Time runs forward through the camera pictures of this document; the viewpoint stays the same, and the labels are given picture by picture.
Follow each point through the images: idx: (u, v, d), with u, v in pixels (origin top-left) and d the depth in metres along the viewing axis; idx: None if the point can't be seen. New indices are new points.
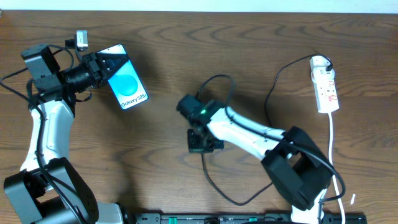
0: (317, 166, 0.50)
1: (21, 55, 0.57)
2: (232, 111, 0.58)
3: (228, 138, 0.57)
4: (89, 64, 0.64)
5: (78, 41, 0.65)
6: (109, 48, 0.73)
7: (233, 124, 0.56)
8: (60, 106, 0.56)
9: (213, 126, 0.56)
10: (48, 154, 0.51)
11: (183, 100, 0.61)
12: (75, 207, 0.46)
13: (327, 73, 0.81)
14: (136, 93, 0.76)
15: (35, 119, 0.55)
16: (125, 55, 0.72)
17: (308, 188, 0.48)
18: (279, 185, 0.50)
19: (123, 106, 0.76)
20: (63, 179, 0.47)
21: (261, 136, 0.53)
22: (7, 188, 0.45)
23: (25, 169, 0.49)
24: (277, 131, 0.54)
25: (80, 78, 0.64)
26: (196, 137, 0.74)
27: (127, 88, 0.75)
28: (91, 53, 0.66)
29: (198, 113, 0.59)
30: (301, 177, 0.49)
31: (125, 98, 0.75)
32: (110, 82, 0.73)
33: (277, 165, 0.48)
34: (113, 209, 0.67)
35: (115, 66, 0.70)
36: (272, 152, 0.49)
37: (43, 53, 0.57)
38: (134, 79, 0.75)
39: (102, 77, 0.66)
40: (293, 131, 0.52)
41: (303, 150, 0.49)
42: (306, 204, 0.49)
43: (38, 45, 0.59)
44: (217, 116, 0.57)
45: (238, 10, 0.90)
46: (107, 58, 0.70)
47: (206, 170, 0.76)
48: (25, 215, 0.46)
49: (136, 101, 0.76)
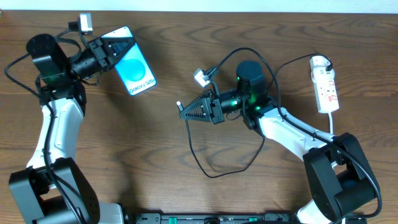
0: (361, 179, 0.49)
1: (27, 52, 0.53)
2: (286, 111, 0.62)
3: (276, 136, 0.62)
4: (95, 51, 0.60)
5: (83, 25, 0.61)
6: (115, 31, 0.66)
7: (285, 122, 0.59)
8: (70, 104, 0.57)
9: (264, 121, 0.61)
10: (55, 152, 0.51)
11: (255, 79, 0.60)
12: (77, 208, 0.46)
13: (327, 73, 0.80)
14: (144, 78, 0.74)
15: (45, 115, 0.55)
16: (132, 38, 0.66)
17: (349, 203, 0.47)
18: (317, 189, 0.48)
19: (132, 92, 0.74)
20: (67, 180, 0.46)
21: (310, 134, 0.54)
22: (11, 183, 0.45)
23: (31, 167, 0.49)
24: (328, 134, 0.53)
25: (86, 65, 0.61)
26: (221, 107, 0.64)
27: (134, 73, 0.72)
28: (95, 38, 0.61)
29: (255, 101, 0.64)
30: (342, 188, 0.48)
31: (133, 84, 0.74)
32: (117, 67, 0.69)
33: (323, 168, 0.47)
34: (114, 210, 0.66)
35: (122, 50, 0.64)
36: (319, 152, 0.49)
37: (51, 52, 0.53)
38: (141, 63, 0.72)
39: (110, 64, 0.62)
40: (346, 137, 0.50)
41: (349, 157, 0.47)
42: (339, 216, 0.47)
43: (46, 39, 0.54)
44: (272, 112, 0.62)
45: (238, 10, 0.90)
46: (114, 42, 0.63)
47: (227, 177, 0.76)
48: (27, 213, 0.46)
49: (145, 86, 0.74)
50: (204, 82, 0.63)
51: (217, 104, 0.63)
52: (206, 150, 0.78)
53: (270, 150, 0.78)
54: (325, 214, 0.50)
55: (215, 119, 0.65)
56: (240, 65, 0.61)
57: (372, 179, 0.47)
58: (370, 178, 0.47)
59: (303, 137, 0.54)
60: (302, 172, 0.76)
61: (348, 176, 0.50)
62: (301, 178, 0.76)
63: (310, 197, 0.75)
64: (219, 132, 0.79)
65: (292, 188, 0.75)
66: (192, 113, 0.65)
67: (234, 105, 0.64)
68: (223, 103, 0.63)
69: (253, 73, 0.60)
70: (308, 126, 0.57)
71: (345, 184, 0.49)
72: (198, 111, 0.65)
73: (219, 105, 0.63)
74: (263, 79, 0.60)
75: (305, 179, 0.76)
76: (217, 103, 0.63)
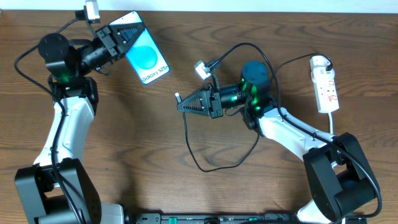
0: (361, 179, 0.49)
1: (40, 55, 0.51)
2: (286, 111, 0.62)
3: (276, 136, 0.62)
4: (102, 40, 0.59)
5: (89, 12, 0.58)
6: (124, 17, 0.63)
7: (285, 122, 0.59)
8: (82, 104, 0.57)
9: (264, 121, 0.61)
10: (63, 151, 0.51)
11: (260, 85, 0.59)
12: (79, 210, 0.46)
13: (327, 73, 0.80)
14: (157, 65, 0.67)
15: (57, 112, 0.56)
16: (142, 23, 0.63)
17: (350, 204, 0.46)
18: (317, 188, 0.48)
19: (145, 81, 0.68)
20: (71, 181, 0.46)
21: (310, 135, 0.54)
22: (17, 179, 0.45)
23: (38, 163, 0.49)
24: (328, 134, 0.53)
25: (96, 55, 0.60)
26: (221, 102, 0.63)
27: (146, 60, 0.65)
28: (104, 27, 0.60)
29: (257, 102, 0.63)
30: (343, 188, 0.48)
31: (145, 72, 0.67)
32: (129, 56, 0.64)
33: (324, 168, 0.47)
34: (117, 211, 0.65)
35: (132, 37, 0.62)
36: (320, 152, 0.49)
37: (66, 58, 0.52)
38: (153, 50, 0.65)
39: (120, 52, 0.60)
40: (346, 137, 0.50)
41: (349, 157, 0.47)
42: (339, 216, 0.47)
43: (58, 41, 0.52)
44: (271, 112, 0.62)
45: (238, 10, 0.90)
46: (122, 29, 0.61)
47: (227, 177, 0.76)
48: (29, 210, 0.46)
49: (158, 74, 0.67)
50: (205, 74, 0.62)
51: (217, 97, 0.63)
52: (206, 150, 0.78)
53: (270, 150, 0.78)
54: (325, 214, 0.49)
55: (213, 114, 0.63)
56: (247, 66, 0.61)
57: (372, 179, 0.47)
58: (370, 178, 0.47)
59: (303, 137, 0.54)
60: (302, 171, 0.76)
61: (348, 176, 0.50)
62: (301, 178, 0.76)
63: (310, 198, 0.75)
64: (219, 132, 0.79)
65: (292, 188, 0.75)
66: (189, 104, 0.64)
67: (234, 101, 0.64)
68: (222, 98, 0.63)
69: (259, 77, 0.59)
70: (308, 126, 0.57)
71: (346, 184, 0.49)
72: (197, 104, 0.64)
73: (218, 99, 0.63)
74: (269, 84, 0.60)
75: (305, 179, 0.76)
76: (216, 96, 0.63)
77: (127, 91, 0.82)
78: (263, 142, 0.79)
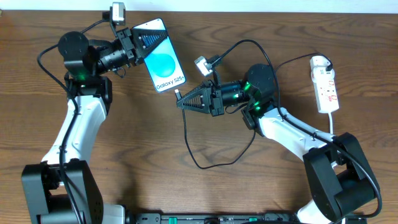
0: (361, 178, 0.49)
1: (60, 52, 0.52)
2: (286, 111, 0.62)
3: (276, 137, 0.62)
4: (123, 42, 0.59)
5: (113, 14, 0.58)
6: (148, 23, 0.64)
7: (285, 122, 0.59)
8: (96, 103, 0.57)
9: (264, 121, 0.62)
10: (71, 150, 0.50)
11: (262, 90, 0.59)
12: (81, 211, 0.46)
13: (327, 73, 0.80)
14: (173, 74, 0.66)
15: (69, 109, 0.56)
16: (165, 32, 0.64)
17: (350, 205, 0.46)
18: (318, 188, 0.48)
19: (158, 89, 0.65)
20: (76, 182, 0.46)
21: (310, 135, 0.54)
22: (24, 175, 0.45)
23: (46, 161, 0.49)
24: (328, 134, 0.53)
25: (114, 56, 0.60)
26: (221, 101, 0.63)
27: (163, 68, 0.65)
28: (125, 29, 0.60)
29: (260, 102, 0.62)
30: (343, 188, 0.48)
31: (160, 79, 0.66)
32: (146, 61, 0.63)
33: (326, 169, 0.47)
34: (117, 212, 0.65)
35: (153, 43, 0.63)
36: (321, 152, 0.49)
37: (83, 57, 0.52)
38: (172, 59, 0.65)
39: (137, 56, 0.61)
40: (347, 137, 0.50)
41: (349, 157, 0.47)
42: (339, 217, 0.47)
43: (79, 40, 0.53)
44: (271, 112, 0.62)
45: (238, 10, 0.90)
46: (143, 34, 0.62)
47: (227, 176, 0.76)
48: (33, 206, 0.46)
49: (172, 84, 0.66)
50: (207, 70, 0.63)
51: (218, 95, 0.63)
52: (206, 150, 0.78)
53: (270, 150, 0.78)
54: (325, 214, 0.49)
55: (214, 112, 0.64)
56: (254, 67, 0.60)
57: (371, 180, 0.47)
58: (370, 178, 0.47)
59: (303, 137, 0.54)
60: (302, 171, 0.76)
61: (348, 177, 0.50)
62: (301, 177, 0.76)
63: (310, 198, 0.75)
64: (219, 132, 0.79)
65: (292, 188, 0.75)
66: (189, 101, 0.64)
67: (235, 99, 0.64)
68: (224, 95, 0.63)
69: (262, 81, 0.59)
70: (308, 126, 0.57)
71: (346, 185, 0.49)
72: (197, 102, 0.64)
73: (220, 96, 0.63)
74: (272, 86, 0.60)
75: (305, 179, 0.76)
76: (217, 94, 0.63)
77: (128, 91, 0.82)
78: (263, 142, 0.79)
